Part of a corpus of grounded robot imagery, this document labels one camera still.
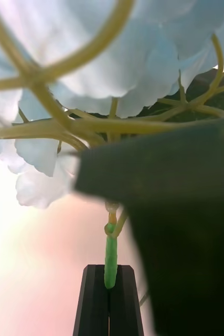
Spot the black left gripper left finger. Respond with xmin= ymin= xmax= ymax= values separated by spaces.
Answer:
xmin=72 ymin=264 xmax=110 ymax=336

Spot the pale blue flower with stem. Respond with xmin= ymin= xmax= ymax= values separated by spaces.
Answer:
xmin=0 ymin=0 xmax=224 ymax=336

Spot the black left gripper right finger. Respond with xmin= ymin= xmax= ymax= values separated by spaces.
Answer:
xmin=109 ymin=264 xmax=145 ymax=336

